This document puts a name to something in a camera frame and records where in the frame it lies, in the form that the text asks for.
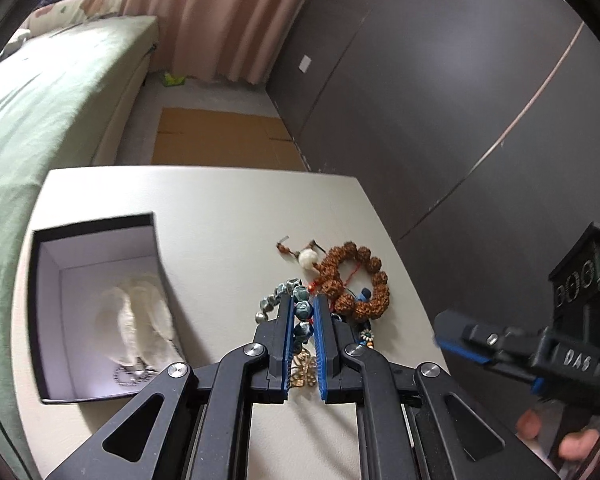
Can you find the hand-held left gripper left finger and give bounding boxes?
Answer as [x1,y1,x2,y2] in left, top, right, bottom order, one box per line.
[45,294,297,480]

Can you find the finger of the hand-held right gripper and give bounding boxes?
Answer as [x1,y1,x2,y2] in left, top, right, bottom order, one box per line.
[434,309,548,380]

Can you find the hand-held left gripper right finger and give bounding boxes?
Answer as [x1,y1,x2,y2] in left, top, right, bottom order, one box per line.
[313,294,556,480]

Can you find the blue-green bead bracelet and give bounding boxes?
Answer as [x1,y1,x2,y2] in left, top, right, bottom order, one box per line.
[254,277,316,357]

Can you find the black jewelry box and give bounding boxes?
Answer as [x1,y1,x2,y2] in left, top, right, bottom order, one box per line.
[31,212,192,405]

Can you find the person's right hand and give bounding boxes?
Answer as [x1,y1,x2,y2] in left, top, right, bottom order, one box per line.
[516,406,600,476]

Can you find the white cloth pouch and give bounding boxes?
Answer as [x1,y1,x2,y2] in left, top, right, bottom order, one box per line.
[94,272,177,367]

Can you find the round silver pendant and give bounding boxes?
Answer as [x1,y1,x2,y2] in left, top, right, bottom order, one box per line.
[113,365,156,386]

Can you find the flat brown cardboard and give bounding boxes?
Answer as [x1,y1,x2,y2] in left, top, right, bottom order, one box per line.
[151,106,306,171]

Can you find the pink curtain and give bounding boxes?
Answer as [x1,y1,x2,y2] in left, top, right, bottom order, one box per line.
[121,0,332,86]

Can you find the bed with green blanket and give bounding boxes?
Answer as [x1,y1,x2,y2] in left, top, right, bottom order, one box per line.
[0,15,160,480]

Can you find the gold chain jewelry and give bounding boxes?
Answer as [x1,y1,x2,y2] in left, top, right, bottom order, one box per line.
[290,352,317,389]

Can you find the brown rudraksha bead bracelet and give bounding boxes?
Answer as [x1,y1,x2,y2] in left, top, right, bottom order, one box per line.
[314,241,391,322]

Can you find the white bead pendant with cord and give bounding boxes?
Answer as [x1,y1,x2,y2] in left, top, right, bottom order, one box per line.
[277,234,327,271]

